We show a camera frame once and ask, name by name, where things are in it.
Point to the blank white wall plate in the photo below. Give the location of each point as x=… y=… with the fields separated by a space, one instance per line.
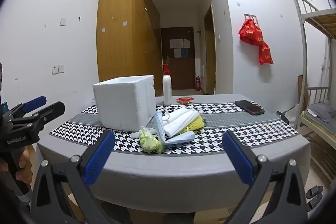
x=63 y=22

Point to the person's left hand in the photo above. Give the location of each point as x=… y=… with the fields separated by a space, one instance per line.
x=25 y=166

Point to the black smartphone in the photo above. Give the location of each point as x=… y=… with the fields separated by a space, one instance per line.
x=249 y=107

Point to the green printed plastic bag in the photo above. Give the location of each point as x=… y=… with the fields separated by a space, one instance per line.
x=151 y=142

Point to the light wooden side door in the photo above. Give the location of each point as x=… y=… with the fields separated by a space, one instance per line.
x=210 y=56

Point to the metal wall hook rack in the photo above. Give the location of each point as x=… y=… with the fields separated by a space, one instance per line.
x=250 y=15

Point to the blue door notice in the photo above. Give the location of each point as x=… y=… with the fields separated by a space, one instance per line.
x=184 y=53

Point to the white wall socket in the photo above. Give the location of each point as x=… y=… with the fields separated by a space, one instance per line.
x=54 y=69

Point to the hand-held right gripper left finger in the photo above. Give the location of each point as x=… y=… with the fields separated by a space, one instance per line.
x=98 y=158

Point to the red fire extinguisher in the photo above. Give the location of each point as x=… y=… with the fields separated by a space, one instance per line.
x=197 y=83

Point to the brown wooden board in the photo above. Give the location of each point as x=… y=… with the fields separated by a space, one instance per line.
x=300 y=90

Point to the red plastic bag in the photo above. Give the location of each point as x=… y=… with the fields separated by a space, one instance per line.
x=249 y=32
x=265 y=54

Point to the red snack packet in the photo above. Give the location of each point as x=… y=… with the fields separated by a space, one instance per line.
x=185 y=100

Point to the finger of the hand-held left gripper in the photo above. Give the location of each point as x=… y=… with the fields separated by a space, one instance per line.
x=34 y=102
x=52 y=109

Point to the wooden wardrobe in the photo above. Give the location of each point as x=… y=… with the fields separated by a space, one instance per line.
x=118 y=29

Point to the grey table cover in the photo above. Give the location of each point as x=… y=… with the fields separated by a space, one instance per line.
x=170 y=182

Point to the dark brown entrance door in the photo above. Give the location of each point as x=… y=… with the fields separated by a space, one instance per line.
x=181 y=69

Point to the yellow foam net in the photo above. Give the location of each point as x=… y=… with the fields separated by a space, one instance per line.
x=198 y=123

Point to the grey slipper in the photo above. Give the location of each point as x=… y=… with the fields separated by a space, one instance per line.
x=314 y=191
x=315 y=201

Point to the houndstooth table runner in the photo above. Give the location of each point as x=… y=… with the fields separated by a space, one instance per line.
x=210 y=145

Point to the white wall switch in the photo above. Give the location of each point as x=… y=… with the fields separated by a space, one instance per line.
x=61 y=68

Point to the white foam box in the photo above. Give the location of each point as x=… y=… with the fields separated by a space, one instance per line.
x=118 y=106

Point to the white pump bottle red top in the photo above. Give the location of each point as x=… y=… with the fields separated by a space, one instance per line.
x=167 y=90

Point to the small white door notice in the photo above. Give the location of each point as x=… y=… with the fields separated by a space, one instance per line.
x=177 y=53

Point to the grey folded clothes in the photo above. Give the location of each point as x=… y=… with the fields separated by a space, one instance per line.
x=321 y=111

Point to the large white door notice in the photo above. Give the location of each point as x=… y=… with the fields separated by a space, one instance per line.
x=179 y=43

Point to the metal bunk bed frame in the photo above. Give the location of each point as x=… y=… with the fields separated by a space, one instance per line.
x=304 y=61

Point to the white cloth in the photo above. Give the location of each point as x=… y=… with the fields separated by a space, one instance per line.
x=181 y=119

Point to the white foam strip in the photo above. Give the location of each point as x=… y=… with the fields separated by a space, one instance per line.
x=135 y=135

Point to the light blue face mask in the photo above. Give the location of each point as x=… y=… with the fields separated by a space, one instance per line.
x=160 y=129

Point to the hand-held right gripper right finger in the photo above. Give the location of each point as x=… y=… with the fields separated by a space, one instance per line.
x=237 y=158

